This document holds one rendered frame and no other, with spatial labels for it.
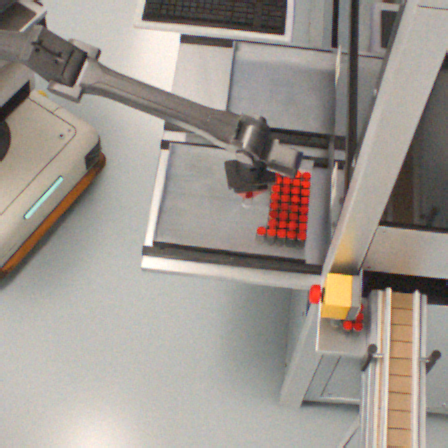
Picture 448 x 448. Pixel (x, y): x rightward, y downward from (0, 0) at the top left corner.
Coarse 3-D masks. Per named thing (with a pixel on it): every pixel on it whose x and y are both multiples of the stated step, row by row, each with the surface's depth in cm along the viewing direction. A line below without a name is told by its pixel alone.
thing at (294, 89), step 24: (240, 48) 222; (264, 48) 221; (288, 48) 220; (240, 72) 219; (264, 72) 219; (288, 72) 220; (312, 72) 220; (240, 96) 215; (264, 96) 216; (288, 96) 216; (312, 96) 216; (288, 120) 212; (312, 120) 213
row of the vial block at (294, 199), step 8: (296, 176) 199; (296, 184) 198; (296, 192) 197; (296, 200) 196; (288, 208) 199; (296, 208) 195; (288, 216) 198; (296, 216) 194; (288, 224) 194; (296, 224) 193; (288, 232) 192; (288, 240) 193
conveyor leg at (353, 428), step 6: (354, 420) 208; (354, 426) 208; (348, 432) 215; (354, 432) 210; (342, 438) 223; (348, 438) 217; (354, 438) 213; (342, 444) 224; (348, 444) 220; (354, 444) 218
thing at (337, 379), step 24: (312, 0) 331; (312, 24) 316; (384, 288) 192; (408, 288) 192; (432, 288) 192; (432, 312) 194; (288, 336) 267; (432, 336) 207; (288, 360) 255; (336, 360) 226; (360, 360) 226; (312, 384) 246; (336, 384) 245; (360, 384) 243; (432, 384) 238; (432, 408) 256
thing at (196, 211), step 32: (192, 160) 205; (224, 160) 206; (160, 192) 197; (192, 192) 201; (224, 192) 202; (160, 224) 197; (192, 224) 197; (224, 224) 197; (256, 224) 198; (256, 256) 192; (288, 256) 191
